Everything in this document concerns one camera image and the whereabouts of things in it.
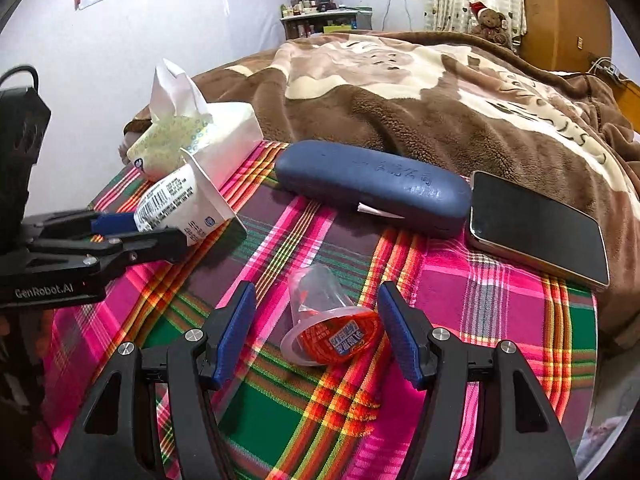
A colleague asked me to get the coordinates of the brown beige fleece blanket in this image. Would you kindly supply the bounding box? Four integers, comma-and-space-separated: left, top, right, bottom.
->
122, 30, 640, 356

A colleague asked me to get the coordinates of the wooden bed headboard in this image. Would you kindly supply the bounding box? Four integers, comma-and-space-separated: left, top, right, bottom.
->
612, 77, 640, 133

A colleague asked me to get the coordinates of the wooden wardrobe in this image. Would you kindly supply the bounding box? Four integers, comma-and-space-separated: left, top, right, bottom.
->
517, 0, 613, 73

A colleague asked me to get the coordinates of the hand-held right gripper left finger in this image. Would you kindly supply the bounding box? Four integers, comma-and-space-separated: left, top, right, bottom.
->
60, 280, 258, 480

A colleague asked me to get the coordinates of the clear jelly cup orange lid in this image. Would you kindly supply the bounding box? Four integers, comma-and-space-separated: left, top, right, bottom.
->
280, 263, 385, 367

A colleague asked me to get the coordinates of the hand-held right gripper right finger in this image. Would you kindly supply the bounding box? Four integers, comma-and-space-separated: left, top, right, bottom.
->
377, 281, 576, 480

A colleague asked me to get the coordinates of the white power strip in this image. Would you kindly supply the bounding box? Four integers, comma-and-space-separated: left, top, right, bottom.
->
590, 57, 623, 78

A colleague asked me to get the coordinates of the white barcode yogurt cup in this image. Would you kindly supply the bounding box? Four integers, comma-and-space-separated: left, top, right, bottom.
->
134, 149, 247, 248

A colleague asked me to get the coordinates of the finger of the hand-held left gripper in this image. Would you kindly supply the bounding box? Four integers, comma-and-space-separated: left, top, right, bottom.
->
22, 210, 138, 239
30, 227, 188, 281

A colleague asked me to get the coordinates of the plaid pink green cloth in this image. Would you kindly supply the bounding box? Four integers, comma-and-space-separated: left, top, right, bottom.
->
37, 140, 598, 480

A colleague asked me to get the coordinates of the blue glasses case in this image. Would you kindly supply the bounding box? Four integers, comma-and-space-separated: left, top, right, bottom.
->
275, 140, 473, 239

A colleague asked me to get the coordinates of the soft tissue pack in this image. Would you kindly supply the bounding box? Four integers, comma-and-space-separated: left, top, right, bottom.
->
125, 58, 264, 188

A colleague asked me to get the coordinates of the black smartphone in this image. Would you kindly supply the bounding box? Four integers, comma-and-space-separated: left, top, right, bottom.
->
467, 170, 612, 289

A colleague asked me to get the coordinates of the brown teddy bear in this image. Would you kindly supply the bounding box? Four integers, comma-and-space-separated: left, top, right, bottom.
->
469, 1, 513, 48

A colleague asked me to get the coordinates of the cluttered white shelf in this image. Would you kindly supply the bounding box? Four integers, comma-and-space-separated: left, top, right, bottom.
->
279, 5, 373, 41

